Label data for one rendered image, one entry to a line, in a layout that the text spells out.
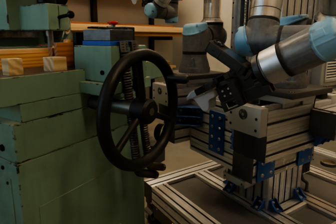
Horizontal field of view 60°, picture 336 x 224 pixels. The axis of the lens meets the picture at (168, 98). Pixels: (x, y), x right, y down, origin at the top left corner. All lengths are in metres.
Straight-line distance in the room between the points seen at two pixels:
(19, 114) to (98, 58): 0.22
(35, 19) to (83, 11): 2.89
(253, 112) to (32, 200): 0.64
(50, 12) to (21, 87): 0.26
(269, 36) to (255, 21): 0.05
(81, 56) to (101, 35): 0.08
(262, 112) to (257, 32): 0.28
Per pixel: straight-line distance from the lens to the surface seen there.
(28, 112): 0.71
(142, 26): 3.74
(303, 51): 0.60
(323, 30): 0.59
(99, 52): 0.74
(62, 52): 0.83
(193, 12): 4.63
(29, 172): 0.74
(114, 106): 0.73
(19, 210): 0.78
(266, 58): 0.62
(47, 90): 0.72
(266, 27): 0.73
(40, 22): 0.89
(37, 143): 0.73
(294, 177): 1.55
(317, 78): 1.45
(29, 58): 0.88
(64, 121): 0.76
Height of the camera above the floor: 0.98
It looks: 12 degrees down
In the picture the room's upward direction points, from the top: straight up
